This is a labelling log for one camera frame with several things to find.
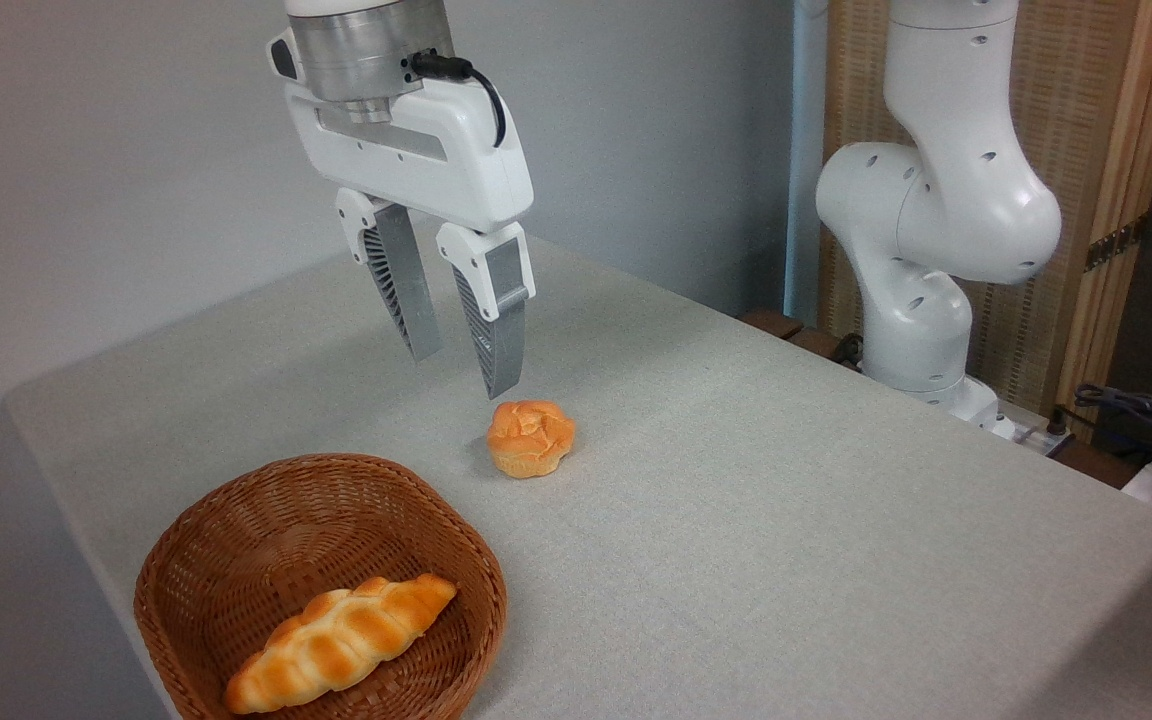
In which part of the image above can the white vertical pole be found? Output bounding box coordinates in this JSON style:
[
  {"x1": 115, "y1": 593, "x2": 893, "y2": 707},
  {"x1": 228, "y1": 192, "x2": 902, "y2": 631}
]
[{"x1": 783, "y1": 0, "x2": 830, "y2": 326}]

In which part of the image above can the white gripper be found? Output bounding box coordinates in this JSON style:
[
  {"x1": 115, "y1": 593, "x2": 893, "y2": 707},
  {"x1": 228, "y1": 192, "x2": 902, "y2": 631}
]
[{"x1": 268, "y1": 28, "x2": 538, "y2": 401}]

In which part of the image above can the grey tablecloth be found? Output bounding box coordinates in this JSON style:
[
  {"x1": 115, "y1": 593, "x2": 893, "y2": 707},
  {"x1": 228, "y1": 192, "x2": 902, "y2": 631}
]
[{"x1": 4, "y1": 235, "x2": 1152, "y2": 720}]

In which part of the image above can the black cable bundle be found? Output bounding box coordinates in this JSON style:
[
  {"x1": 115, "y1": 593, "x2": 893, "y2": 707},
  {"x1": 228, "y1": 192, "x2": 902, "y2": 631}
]
[{"x1": 1073, "y1": 383, "x2": 1152, "y2": 471}]

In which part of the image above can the brown wicker basket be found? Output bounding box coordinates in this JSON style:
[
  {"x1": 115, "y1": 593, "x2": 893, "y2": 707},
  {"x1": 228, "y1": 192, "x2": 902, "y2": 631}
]
[{"x1": 133, "y1": 453, "x2": 508, "y2": 720}]

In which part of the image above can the long braided bread loaf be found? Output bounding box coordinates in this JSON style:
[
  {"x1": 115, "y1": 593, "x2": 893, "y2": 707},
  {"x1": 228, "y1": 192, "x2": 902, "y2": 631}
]
[{"x1": 225, "y1": 573, "x2": 459, "y2": 715}]

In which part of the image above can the round orange bread roll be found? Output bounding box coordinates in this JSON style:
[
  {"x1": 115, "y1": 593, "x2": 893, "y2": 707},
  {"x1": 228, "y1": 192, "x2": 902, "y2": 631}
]
[{"x1": 486, "y1": 400, "x2": 577, "y2": 480}]

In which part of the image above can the metal screen hinge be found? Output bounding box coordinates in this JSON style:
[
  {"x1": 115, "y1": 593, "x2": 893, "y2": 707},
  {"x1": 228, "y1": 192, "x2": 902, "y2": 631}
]
[{"x1": 1084, "y1": 214, "x2": 1150, "y2": 273}]

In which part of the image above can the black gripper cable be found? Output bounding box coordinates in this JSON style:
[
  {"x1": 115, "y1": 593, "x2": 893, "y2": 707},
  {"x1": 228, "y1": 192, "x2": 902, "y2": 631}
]
[{"x1": 408, "y1": 50, "x2": 508, "y2": 149}]

